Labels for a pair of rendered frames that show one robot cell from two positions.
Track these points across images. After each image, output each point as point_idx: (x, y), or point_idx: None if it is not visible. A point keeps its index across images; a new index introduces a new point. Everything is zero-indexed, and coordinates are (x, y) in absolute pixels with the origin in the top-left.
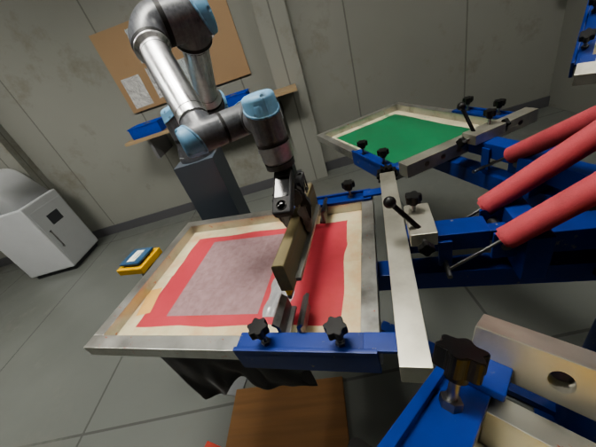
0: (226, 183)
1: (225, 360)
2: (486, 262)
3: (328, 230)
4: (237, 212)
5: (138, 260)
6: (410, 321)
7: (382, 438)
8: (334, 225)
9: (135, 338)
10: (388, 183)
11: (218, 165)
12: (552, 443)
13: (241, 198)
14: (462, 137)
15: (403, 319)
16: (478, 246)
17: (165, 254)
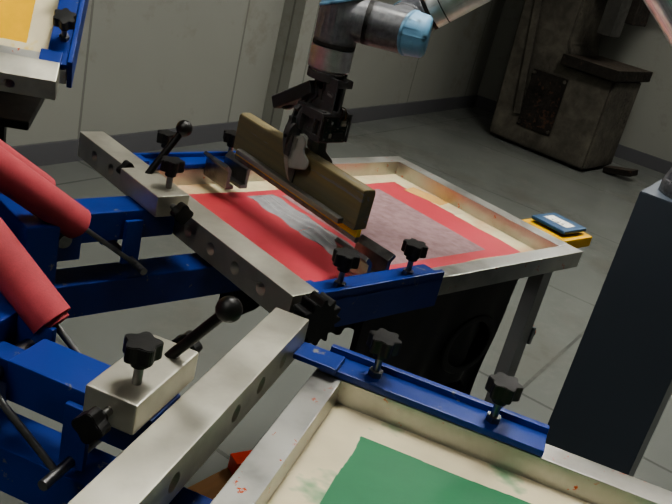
0: (627, 263)
1: None
2: (56, 276)
3: (323, 272)
4: (588, 322)
5: (539, 217)
6: (110, 145)
7: (83, 8)
8: (322, 279)
9: (361, 161)
10: (273, 268)
11: (647, 222)
12: (21, 49)
13: (657, 354)
14: (186, 332)
15: (116, 146)
16: None
17: (503, 213)
